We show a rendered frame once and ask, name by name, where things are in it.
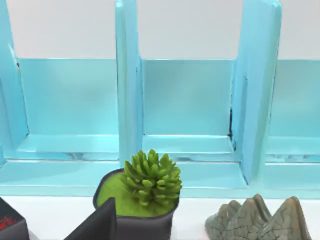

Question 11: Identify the light blue rack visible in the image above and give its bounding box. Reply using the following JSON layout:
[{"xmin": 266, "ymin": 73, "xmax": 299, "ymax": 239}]
[{"xmin": 0, "ymin": 0, "xmax": 320, "ymax": 200}]

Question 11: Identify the grey-green cracked mountain ornament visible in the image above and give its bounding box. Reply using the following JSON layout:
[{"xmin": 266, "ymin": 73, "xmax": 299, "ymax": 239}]
[{"xmin": 204, "ymin": 193, "xmax": 314, "ymax": 240}]

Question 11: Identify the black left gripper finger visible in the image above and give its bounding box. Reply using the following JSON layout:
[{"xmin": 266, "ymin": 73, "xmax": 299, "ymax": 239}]
[{"xmin": 63, "ymin": 196, "xmax": 118, "ymax": 240}]

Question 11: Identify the green plant in black pot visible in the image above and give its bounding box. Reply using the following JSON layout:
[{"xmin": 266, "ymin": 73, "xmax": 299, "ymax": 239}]
[{"xmin": 92, "ymin": 148, "xmax": 183, "ymax": 240}]

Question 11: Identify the black box with red print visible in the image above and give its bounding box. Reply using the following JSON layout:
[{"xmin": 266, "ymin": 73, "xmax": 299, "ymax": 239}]
[{"xmin": 0, "ymin": 196, "xmax": 28, "ymax": 240}]

